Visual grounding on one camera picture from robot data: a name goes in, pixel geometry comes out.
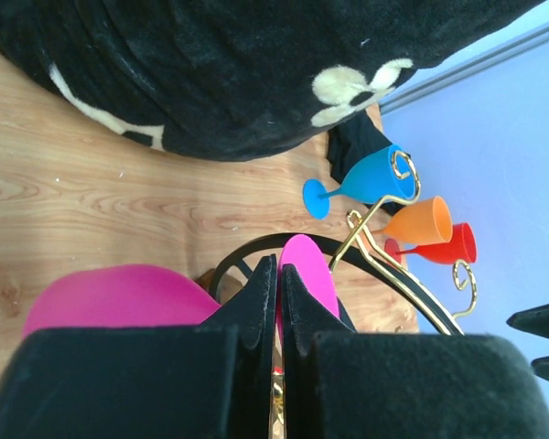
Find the red wine glass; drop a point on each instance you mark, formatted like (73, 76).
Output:
(462, 246)

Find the orange wine glass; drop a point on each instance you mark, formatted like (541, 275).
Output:
(425, 222)

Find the blue wine glass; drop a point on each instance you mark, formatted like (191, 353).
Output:
(379, 174)

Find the pink wine glass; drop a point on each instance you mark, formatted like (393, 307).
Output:
(144, 295)

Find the black floral pillow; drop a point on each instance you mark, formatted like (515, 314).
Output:
(235, 80)

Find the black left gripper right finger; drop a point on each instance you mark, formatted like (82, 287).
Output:
(343, 384)

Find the black folded cloth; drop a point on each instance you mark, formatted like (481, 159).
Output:
(351, 141)

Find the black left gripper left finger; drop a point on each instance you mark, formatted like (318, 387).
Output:
(126, 382)

